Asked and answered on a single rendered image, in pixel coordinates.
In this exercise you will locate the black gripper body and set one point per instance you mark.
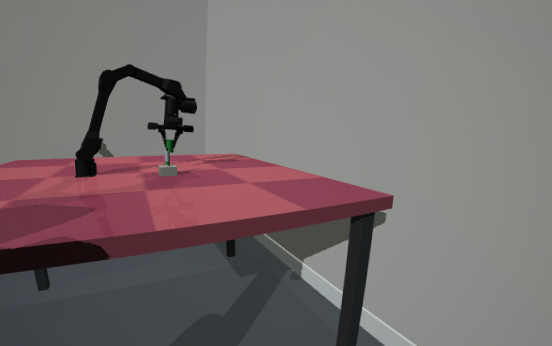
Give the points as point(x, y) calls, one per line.
point(185, 128)

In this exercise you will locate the green cylinder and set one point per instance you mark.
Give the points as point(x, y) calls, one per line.
point(170, 145)

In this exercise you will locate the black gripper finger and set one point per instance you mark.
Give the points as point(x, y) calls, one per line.
point(176, 137)
point(163, 133)

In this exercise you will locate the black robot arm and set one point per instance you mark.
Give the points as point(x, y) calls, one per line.
point(84, 164)

